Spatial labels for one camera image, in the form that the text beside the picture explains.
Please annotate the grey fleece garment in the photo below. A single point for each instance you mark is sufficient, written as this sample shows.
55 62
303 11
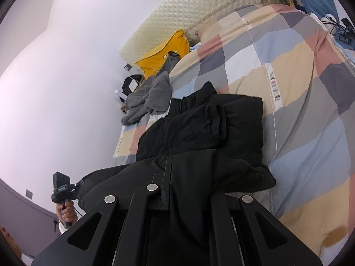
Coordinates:
149 97

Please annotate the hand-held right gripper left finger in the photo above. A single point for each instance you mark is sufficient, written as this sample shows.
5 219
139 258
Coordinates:
166 183

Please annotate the wall socket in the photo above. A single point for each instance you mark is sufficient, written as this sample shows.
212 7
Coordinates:
128 67

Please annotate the black puffer jacket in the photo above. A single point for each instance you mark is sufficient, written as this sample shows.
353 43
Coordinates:
194 133

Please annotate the cream quilted headboard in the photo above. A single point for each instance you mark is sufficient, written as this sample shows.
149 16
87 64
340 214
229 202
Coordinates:
194 5

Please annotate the striped bed sheet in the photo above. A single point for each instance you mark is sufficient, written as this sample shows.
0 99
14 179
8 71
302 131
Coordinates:
124 141

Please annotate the pastel checked duvet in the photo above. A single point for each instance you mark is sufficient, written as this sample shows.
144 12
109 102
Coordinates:
291 116

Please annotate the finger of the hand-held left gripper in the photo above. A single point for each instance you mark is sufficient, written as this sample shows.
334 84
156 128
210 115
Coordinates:
79 184

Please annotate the yellow pillow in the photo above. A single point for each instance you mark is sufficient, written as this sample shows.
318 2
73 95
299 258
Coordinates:
166 52

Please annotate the white box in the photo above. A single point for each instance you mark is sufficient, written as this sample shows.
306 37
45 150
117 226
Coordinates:
134 85

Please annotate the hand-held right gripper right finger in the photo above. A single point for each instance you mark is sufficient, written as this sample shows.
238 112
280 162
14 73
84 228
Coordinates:
251 213

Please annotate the floral pillow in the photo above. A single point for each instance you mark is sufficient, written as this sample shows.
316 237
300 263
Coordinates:
198 33

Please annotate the person's left hand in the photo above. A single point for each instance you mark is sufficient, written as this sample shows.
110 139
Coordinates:
70 213

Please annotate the grey wall plate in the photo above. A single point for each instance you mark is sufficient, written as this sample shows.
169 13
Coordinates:
29 194

